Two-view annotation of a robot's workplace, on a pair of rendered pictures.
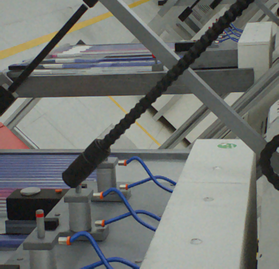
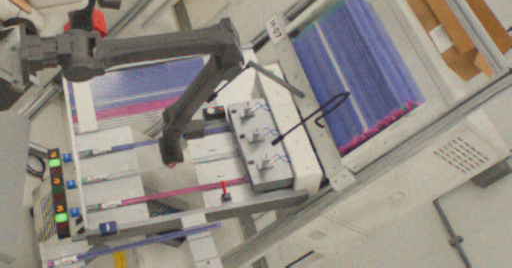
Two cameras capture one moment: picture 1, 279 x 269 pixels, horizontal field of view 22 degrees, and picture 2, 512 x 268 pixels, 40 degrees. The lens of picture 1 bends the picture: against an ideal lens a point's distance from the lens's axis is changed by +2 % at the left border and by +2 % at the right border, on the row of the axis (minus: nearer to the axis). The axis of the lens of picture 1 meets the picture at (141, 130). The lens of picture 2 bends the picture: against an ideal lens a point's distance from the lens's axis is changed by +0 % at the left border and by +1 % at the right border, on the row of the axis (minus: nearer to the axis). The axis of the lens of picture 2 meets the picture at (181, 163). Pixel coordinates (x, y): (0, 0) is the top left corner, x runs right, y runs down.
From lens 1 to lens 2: 1.77 m
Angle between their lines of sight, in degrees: 43
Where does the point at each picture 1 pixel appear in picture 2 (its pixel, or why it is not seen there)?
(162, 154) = not seen: hidden behind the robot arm
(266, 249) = (316, 141)
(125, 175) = not seen: hidden behind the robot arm
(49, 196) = (219, 112)
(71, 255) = (260, 150)
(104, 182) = (248, 112)
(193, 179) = (275, 104)
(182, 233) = (291, 138)
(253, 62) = not seen: outside the picture
